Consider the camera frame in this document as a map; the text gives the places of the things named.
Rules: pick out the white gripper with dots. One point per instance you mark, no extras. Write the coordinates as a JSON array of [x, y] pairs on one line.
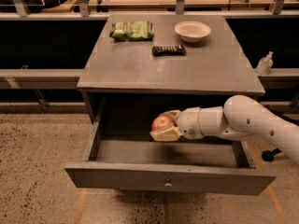
[[189, 124]]

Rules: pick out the red apple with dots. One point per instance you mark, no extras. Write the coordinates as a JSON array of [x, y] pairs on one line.
[[161, 122]]

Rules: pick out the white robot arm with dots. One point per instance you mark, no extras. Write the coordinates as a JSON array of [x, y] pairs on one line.
[[238, 119]]

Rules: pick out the open grey top drawer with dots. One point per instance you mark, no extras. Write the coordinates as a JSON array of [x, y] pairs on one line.
[[121, 155]]

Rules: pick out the round metal drawer knob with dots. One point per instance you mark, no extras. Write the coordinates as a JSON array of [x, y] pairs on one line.
[[168, 185]]

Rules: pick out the dark chocolate bar wrapper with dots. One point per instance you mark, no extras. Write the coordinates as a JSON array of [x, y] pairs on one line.
[[177, 50]]

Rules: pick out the grey cabinet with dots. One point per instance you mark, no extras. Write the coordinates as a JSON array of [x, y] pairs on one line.
[[214, 66]]

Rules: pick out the white bowl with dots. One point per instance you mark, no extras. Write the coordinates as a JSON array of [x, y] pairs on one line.
[[192, 31]]

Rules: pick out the green snack bag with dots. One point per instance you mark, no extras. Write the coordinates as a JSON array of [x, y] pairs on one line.
[[132, 30]]

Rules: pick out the black chair base with caster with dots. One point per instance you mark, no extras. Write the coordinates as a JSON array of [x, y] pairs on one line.
[[269, 155]]

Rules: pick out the clear sanitizer pump bottle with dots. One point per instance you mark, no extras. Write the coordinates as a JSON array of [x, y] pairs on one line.
[[265, 64]]

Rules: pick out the grey metal rail frame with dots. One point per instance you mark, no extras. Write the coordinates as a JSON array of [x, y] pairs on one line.
[[50, 33]]

